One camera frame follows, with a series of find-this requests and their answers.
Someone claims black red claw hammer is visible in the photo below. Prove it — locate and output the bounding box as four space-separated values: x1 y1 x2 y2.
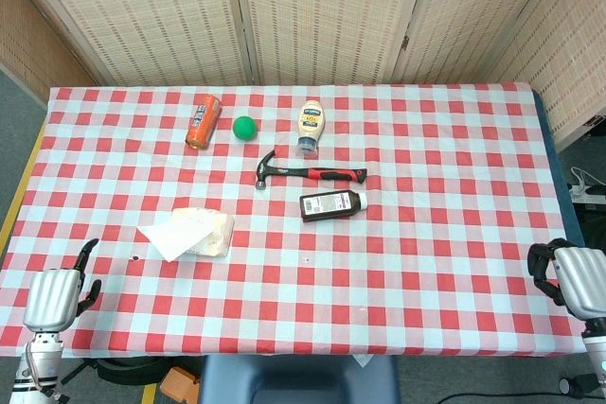
255 149 368 190

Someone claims mayonnaise squeeze bottle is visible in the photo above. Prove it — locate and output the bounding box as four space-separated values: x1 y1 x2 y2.
295 99 326 158

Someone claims white power strip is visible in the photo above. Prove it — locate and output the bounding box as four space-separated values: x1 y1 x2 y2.
567 166 606 204

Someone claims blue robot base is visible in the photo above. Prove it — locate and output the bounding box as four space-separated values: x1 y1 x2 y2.
197 354 401 404

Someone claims orange box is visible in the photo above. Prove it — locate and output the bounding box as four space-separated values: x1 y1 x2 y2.
159 366 201 404

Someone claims red white checkered tablecloth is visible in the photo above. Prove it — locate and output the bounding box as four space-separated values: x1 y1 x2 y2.
0 81 588 359

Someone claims woven folding screen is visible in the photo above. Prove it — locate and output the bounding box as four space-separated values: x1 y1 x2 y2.
0 0 606 154

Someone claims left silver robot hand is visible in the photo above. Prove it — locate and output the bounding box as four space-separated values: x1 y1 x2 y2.
23 237 102 333

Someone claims brown medicine bottle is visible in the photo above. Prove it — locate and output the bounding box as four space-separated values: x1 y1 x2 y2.
299 189 369 223

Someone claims green ball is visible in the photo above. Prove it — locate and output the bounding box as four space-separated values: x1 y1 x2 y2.
232 115 258 143

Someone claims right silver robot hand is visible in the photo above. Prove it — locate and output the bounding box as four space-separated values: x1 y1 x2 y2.
526 237 606 321

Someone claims orange snack can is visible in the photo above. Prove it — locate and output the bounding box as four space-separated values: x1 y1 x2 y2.
185 95 223 151

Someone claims white paper napkin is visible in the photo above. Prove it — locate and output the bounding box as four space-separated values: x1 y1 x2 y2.
136 216 215 263

